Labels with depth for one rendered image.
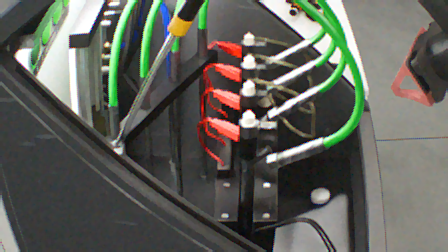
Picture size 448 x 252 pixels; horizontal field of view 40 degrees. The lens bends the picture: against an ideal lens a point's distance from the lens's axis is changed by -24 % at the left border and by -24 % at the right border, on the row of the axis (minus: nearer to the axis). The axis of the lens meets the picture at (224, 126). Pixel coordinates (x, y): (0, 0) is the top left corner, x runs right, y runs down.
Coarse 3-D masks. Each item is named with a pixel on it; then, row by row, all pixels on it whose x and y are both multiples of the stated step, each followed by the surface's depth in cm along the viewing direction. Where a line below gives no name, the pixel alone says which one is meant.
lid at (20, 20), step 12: (0, 0) 72; (12, 0) 64; (24, 0) 62; (36, 0) 62; (48, 0) 62; (0, 12) 63; (12, 12) 63; (24, 12) 63; (36, 12) 63; (0, 24) 64; (12, 24) 64; (24, 24) 64; (0, 36) 65
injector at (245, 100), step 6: (240, 90) 122; (240, 96) 121; (246, 96) 121; (252, 96) 121; (240, 102) 122; (246, 102) 121; (252, 102) 121; (240, 108) 123; (246, 108) 122; (252, 108) 122; (240, 114) 123; (258, 120) 124; (264, 120) 124
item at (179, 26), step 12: (192, 0) 67; (204, 0) 68; (180, 12) 69; (192, 12) 68; (180, 24) 69; (168, 48) 71; (156, 60) 73; (156, 72) 73; (144, 84) 74; (144, 96) 75; (132, 108) 76; (132, 120) 77; (120, 132) 78; (120, 144) 79
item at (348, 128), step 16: (304, 0) 90; (128, 16) 103; (320, 16) 90; (336, 32) 91; (112, 48) 107; (112, 64) 109; (352, 64) 92; (112, 80) 111; (112, 96) 112; (352, 128) 97
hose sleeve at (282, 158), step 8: (304, 144) 103; (312, 144) 102; (320, 144) 101; (280, 152) 105; (288, 152) 104; (296, 152) 103; (304, 152) 103; (312, 152) 102; (280, 160) 105; (288, 160) 104; (296, 160) 104
